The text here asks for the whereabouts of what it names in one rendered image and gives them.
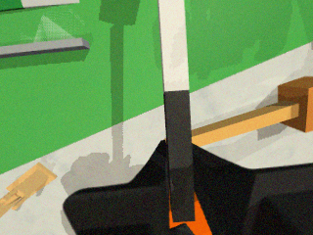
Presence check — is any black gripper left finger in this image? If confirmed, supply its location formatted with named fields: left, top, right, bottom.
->
left=63, top=140, right=170, bottom=235

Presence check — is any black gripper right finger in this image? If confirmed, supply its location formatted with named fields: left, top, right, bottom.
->
left=192, top=143, right=313, bottom=235

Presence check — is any green putting mat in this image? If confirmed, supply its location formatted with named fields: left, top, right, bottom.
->
left=0, top=0, right=313, bottom=174

